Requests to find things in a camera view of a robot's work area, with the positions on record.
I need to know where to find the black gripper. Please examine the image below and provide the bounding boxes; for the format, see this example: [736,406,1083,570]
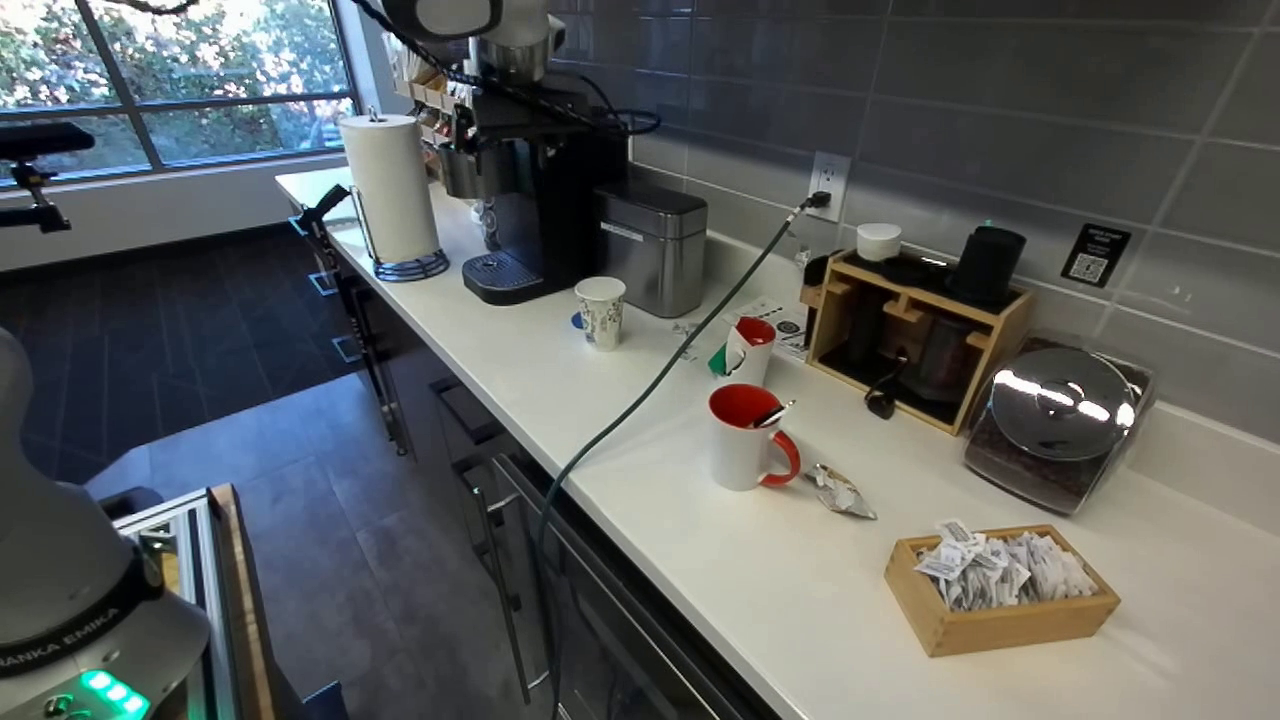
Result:
[459,68,585,138]

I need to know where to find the white patterned paper cup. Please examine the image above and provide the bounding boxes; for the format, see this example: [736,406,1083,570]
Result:
[572,270,634,357]

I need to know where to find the small white cup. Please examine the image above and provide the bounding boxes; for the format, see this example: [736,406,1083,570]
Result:
[852,220,910,269]

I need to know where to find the condiment caddy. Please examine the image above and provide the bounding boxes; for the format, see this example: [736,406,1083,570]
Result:
[404,56,486,150]

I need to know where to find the black silver Keurig coffee machine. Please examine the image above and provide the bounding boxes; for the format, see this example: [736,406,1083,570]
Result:
[436,113,634,308]

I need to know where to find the white paper towel roll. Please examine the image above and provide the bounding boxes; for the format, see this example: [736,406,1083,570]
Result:
[339,113,454,274]

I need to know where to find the dark paper towel holder base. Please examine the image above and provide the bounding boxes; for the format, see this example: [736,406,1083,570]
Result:
[367,243,456,287]

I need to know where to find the silver metal box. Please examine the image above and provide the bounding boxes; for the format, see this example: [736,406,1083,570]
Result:
[592,177,714,323]

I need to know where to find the white mug red green print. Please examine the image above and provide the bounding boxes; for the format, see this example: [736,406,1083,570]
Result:
[706,313,783,392]

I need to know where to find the wooden organizer rack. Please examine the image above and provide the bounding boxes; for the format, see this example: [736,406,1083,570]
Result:
[799,248,1040,440]

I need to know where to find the black scoop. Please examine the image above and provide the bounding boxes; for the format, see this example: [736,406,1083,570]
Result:
[861,357,906,422]

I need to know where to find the black clamp stand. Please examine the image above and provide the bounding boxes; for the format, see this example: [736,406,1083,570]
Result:
[0,120,100,239]

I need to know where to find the black jar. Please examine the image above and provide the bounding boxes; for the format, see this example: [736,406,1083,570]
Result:
[950,220,1034,313]

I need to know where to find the stainless steel dishwasher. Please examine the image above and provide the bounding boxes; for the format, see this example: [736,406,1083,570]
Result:
[533,495,756,720]

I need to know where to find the wooden board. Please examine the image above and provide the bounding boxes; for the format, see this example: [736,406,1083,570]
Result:
[207,479,283,720]

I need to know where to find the white sugar packet pile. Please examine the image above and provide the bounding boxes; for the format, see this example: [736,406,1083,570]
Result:
[918,516,1100,617]

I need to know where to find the wooden packet box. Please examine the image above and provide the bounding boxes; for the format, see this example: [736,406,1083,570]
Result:
[879,516,1126,659]

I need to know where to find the black power cable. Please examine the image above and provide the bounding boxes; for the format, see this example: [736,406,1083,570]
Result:
[529,186,838,720]

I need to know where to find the white wall outlet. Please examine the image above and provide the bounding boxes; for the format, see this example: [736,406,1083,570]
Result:
[803,147,858,224]

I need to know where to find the window with dark frame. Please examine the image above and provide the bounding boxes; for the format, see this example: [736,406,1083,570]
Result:
[0,0,392,177]

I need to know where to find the white mug with red handle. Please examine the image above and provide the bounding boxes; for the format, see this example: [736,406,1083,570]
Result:
[706,378,810,495]

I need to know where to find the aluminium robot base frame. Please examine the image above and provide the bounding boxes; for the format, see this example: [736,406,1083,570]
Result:
[113,485,225,720]

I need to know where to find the black wall sign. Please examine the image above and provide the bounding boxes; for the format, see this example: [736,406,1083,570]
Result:
[1062,220,1138,293]

